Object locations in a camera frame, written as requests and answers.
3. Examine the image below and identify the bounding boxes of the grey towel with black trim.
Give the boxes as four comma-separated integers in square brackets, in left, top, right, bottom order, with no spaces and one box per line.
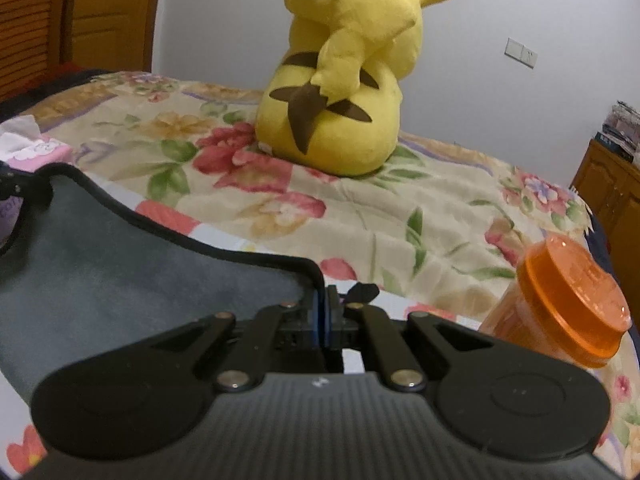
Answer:
[0,162,328,411]

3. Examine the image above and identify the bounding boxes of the yellow plush toy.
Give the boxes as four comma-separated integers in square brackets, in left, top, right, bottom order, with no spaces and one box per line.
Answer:
[255,0,476,177]

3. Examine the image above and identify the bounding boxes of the pink tissue pack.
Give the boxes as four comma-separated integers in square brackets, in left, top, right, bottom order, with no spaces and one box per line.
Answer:
[0,116,74,172]

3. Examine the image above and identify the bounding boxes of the stack of books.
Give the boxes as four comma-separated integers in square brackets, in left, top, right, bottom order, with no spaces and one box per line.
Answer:
[595,100,640,166]

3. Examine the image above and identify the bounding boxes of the wooden cabinet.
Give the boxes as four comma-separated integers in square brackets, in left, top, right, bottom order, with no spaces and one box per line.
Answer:
[570,139,640,303]

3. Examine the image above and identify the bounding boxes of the dark cloth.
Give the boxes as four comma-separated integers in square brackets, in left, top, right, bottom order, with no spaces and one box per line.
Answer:
[0,60,113,122]

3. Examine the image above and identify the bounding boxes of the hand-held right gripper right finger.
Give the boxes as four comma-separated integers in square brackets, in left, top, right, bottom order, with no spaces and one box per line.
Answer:
[327,284,497,393]

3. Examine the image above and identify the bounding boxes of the orange plastic jar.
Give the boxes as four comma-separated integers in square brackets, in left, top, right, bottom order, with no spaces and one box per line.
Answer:
[477,234,632,370]

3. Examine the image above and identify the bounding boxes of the white wall switch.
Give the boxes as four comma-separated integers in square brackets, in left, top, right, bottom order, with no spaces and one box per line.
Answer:
[504,37,539,70]

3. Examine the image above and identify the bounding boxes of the floral blanket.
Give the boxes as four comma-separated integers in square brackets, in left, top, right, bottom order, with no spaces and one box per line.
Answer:
[0,70,640,476]

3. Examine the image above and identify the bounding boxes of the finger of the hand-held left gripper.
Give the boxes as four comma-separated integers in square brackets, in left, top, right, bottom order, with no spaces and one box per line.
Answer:
[0,167,54,212]

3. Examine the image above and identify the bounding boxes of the wooden wardrobe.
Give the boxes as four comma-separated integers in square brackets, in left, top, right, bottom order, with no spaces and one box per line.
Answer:
[0,0,167,102]

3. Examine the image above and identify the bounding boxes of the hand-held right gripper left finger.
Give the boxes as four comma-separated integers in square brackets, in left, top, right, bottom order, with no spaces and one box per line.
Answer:
[149,286,327,393]

